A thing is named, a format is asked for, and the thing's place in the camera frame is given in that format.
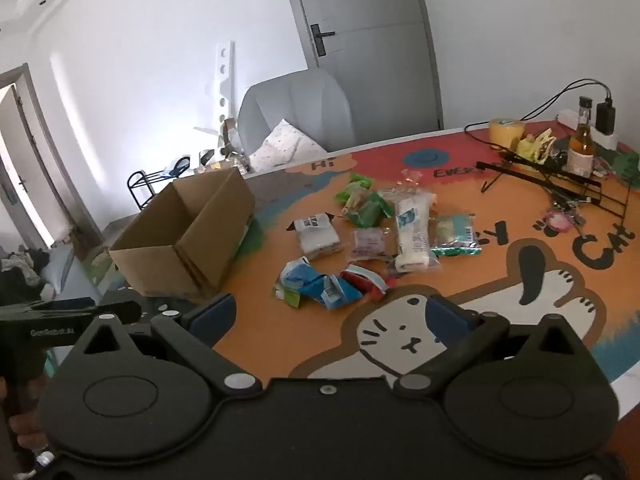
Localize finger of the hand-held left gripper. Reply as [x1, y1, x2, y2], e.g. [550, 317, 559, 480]
[92, 289, 193, 333]

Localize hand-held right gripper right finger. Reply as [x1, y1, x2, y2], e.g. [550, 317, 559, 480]
[395, 295, 583, 403]

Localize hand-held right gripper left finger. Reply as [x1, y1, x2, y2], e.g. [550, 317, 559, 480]
[75, 294, 263, 401]

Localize cardboard box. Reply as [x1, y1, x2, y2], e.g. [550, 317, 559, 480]
[109, 166, 257, 301]

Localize green-edged cracker packet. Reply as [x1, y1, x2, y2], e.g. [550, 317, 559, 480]
[430, 213, 483, 257]

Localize red snack packet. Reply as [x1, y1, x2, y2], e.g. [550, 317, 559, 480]
[340, 264, 390, 302]

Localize long white bread packet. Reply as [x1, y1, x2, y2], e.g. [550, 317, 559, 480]
[392, 195, 436, 272]

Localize blue snack packet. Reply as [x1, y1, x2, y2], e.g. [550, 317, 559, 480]
[312, 274, 363, 310]
[274, 256, 326, 306]

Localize purple snack packet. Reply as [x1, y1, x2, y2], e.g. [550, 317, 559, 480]
[352, 227, 391, 262]

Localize white snack packet black label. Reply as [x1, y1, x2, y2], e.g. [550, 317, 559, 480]
[292, 212, 346, 261]

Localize large green snack packet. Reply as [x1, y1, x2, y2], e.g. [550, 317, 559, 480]
[350, 195, 396, 227]

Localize clear cracker packet orange ends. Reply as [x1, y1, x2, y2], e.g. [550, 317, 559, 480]
[378, 186, 438, 211]

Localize clear nut snack packet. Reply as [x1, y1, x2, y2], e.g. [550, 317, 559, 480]
[342, 191, 368, 216]

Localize light green snack packet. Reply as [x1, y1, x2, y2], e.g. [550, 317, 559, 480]
[334, 172, 375, 203]

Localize person's left hand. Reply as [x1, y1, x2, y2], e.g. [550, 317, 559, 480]
[6, 407, 48, 453]

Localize dark clothes pile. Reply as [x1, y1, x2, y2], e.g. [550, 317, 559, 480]
[0, 245, 56, 301]

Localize black shoe rack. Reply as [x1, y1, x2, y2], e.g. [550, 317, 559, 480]
[127, 157, 193, 208]

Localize open room door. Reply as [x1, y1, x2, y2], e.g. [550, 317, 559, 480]
[0, 62, 103, 251]

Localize dotted white pillow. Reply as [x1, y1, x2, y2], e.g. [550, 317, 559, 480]
[248, 119, 328, 172]

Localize crumpled yellow wrapper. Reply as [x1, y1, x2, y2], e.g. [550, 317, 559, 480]
[516, 128, 557, 161]

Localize yellow tape roll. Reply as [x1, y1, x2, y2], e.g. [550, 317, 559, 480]
[487, 117, 526, 150]

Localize amber glass bottle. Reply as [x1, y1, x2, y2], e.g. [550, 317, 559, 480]
[566, 96, 596, 178]

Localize grey chair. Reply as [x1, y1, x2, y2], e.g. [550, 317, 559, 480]
[237, 67, 357, 158]

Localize white power strip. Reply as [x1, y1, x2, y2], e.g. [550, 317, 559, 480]
[557, 109, 618, 148]

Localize dark green cloth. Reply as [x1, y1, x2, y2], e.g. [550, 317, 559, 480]
[612, 152, 640, 186]

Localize white board with holes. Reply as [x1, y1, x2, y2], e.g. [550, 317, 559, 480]
[192, 40, 236, 153]

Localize black charger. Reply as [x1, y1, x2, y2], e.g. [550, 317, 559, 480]
[595, 101, 616, 135]

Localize grey door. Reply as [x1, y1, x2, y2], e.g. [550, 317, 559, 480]
[290, 0, 443, 148]

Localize black wire rack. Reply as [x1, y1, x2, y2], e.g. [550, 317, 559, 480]
[475, 145, 636, 238]

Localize black cable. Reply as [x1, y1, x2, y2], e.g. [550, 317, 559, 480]
[464, 78, 613, 151]

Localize black door handle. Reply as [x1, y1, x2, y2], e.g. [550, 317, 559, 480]
[310, 24, 336, 57]

